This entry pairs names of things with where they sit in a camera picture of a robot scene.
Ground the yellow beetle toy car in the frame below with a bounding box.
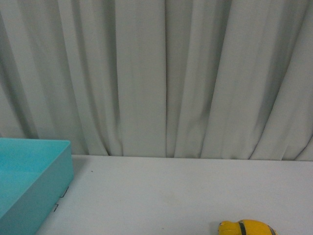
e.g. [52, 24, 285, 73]
[218, 219, 277, 235]

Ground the grey-white pleated curtain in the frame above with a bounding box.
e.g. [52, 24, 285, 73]
[0, 0, 313, 161]

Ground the turquoise plastic storage bin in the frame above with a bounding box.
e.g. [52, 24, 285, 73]
[0, 138, 74, 235]

